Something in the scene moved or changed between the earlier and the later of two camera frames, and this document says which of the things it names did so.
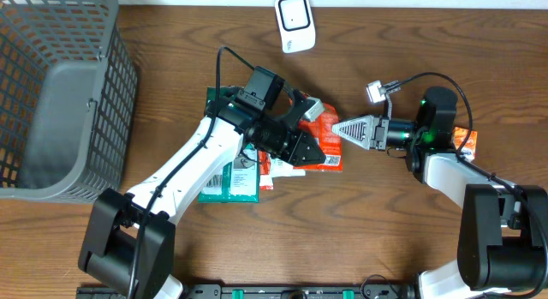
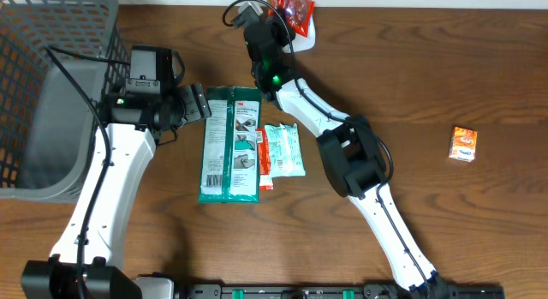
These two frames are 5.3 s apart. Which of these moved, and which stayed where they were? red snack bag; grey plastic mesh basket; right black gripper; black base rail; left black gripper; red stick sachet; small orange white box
Moved: left black gripper; right black gripper; red snack bag
Stayed: grey plastic mesh basket; black base rail; small orange white box; red stick sachet
